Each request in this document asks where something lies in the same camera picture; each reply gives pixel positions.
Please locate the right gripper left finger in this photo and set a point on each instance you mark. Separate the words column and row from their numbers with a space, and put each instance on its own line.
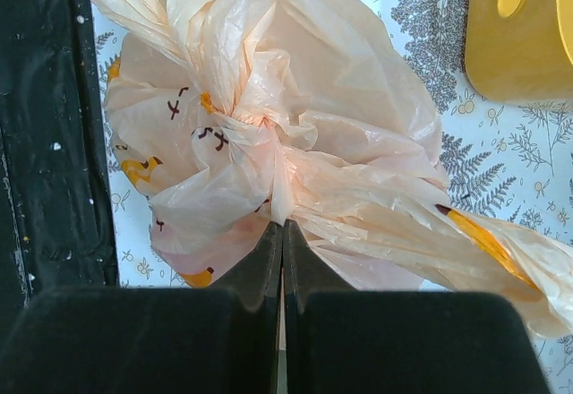
column 220, row 339

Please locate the yellow plastic bin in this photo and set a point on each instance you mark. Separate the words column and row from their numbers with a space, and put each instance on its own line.
column 520, row 50

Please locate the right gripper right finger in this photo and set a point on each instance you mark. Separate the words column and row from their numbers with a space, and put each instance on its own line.
column 342, row 340

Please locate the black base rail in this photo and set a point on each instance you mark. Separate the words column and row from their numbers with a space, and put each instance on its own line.
column 59, row 229

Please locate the floral table mat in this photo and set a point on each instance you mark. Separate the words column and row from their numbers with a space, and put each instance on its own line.
column 508, row 162

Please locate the orange plastic grocery bag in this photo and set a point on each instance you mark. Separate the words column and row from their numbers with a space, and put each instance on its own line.
column 229, row 115

